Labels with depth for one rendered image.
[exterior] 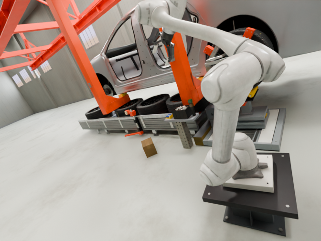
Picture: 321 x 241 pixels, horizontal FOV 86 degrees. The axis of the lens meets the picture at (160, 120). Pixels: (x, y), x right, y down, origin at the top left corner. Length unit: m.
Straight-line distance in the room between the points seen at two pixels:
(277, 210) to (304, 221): 0.37
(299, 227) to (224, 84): 1.13
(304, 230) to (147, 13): 1.51
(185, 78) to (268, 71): 1.42
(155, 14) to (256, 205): 1.13
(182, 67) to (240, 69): 1.45
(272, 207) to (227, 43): 0.87
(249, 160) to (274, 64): 0.63
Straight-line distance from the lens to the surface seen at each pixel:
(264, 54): 0.75
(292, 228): 1.50
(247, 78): 0.65
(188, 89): 2.10
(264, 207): 1.19
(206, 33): 0.89
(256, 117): 2.25
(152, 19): 0.97
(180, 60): 2.05
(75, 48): 3.51
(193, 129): 2.45
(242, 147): 1.13
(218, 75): 0.61
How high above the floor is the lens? 1.22
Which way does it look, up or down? 20 degrees down
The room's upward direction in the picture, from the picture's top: 21 degrees counter-clockwise
